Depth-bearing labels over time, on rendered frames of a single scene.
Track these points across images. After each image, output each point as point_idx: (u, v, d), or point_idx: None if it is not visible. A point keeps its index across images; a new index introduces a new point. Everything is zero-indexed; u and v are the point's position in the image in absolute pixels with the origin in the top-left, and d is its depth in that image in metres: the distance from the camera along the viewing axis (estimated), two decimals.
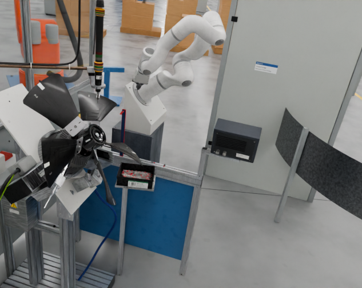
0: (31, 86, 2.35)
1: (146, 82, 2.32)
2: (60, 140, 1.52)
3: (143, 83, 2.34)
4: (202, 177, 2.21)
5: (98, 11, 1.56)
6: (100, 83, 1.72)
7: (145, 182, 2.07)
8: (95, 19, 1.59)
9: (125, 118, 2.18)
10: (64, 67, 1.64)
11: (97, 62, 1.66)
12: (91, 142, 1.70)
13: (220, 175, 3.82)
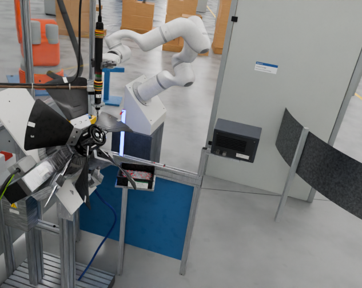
0: None
1: (114, 62, 1.73)
2: (55, 113, 1.57)
3: (109, 64, 1.71)
4: (202, 177, 2.21)
5: (98, 34, 1.60)
6: (99, 101, 1.76)
7: (145, 182, 2.07)
8: (95, 40, 1.63)
9: (125, 118, 2.18)
10: (65, 87, 1.68)
11: (96, 82, 1.71)
12: (88, 136, 1.69)
13: (220, 175, 3.82)
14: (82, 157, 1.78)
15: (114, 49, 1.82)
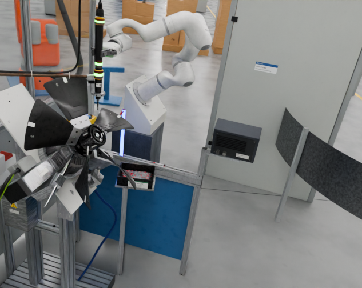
0: (31, 86, 2.35)
1: (114, 51, 1.70)
2: (55, 113, 1.57)
3: (109, 53, 1.68)
4: (202, 177, 2.21)
5: (98, 20, 1.58)
6: (99, 90, 1.74)
7: (145, 182, 2.07)
8: (95, 27, 1.61)
9: (125, 118, 2.18)
10: (65, 75, 1.65)
11: (97, 70, 1.68)
12: (88, 136, 1.69)
13: (220, 175, 3.82)
14: (82, 157, 1.78)
15: (114, 38, 1.79)
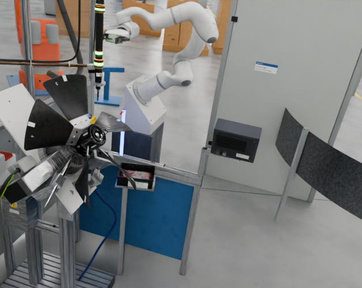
0: (31, 86, 2.35)
1: (126, 38, 1.78)
2: (85, 91, 1.81)
3: (123, 40, 1.75)
4: (202, 177, 2.21)
5: (98, 8, 1.55)
6: (100, 80, 1.71)
7: (145, 182, 2.07)
8: (95, 15, 1.59)
9: (125, 118, 2.18)
10: (64, 64, 1.63)
11: (97, 59, 1.66)
12: (89, 124, 1.73)
13: (220, 175, 3.82)
14: (70, 148, 1.74)
15: (123, 25, 1.86)
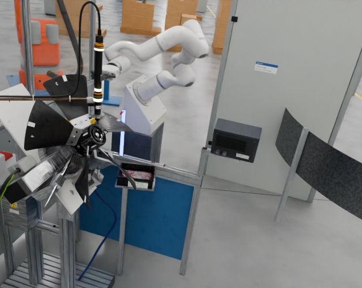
0: (31, 86, 2.35)
1: (113, 74, 1.76)
2: (85, 91, 1.81)
3: (108, 76, 1.74)
4: (202, 177, 2.21)
5: (97, 47, 1.63)
6: (99, 112, 1.79)
7: (145, 182, 2.07)
8: (94, 53, 1.66)
9: (125, 118, 2.18)
10: (65, 99, 1.71)
11: (96, 94, 1.73)
12: (89, 124, 1.73)
13: (220, 175, 3.82)
14: (70, 148, 1.74)
15: (113, 61, 1.85)
